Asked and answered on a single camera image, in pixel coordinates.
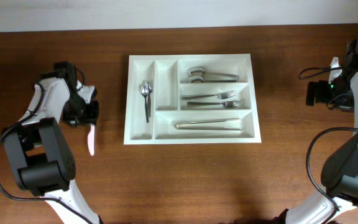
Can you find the metal tongs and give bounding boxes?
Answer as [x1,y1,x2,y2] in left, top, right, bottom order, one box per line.
[173,118,243,131]

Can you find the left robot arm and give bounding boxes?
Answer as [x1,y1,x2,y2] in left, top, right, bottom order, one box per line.
[0,62,102,223]

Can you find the small metal spoon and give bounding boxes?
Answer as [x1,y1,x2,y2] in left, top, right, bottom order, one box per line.
[140,84,149,123]
[146,81,153,118]

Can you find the metal fork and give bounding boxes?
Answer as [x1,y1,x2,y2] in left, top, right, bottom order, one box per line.
[187,100,242,108]
[181,90,237,100]

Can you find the white plastic cutlery tray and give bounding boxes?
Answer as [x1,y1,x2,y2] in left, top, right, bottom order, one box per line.
[124,54,262,144]

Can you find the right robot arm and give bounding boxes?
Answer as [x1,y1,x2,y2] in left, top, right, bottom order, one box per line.
[272,38,358,224]

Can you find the pink plastic knife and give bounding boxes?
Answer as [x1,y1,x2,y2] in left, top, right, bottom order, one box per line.
[87,124,96,156]

